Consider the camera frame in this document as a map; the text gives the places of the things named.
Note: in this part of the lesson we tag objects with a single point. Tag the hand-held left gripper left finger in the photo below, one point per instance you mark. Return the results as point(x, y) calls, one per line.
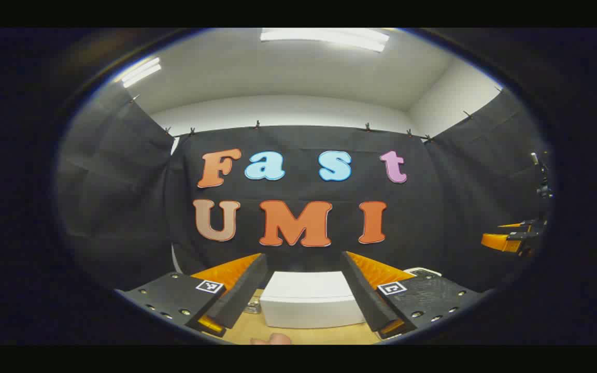
point(249, 282)

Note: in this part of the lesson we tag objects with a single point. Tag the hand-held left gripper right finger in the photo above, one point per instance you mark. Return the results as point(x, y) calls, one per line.
point(360, 290)

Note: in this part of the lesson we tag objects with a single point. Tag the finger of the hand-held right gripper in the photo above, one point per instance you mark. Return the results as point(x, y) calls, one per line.
point(500, 242)
point(512, 225)

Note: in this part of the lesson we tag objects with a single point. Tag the white microwave oven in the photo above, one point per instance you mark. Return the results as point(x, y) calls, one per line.
point(309, 300)

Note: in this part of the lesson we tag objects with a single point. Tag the long ceiling light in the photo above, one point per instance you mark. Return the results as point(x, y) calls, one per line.
point(324, 39)
point(140, 72)

